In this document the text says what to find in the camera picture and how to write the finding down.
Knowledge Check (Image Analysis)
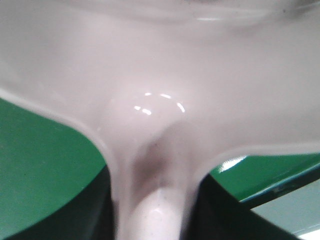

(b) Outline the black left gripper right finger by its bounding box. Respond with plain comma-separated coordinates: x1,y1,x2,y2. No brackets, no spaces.
184,174,299,240

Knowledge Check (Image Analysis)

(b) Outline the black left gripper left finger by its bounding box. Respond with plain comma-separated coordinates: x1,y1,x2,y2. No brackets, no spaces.
7,166,115,240

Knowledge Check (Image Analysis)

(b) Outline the pink plastic dustpan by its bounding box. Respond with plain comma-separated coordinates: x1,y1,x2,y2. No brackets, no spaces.
0,0,320,240

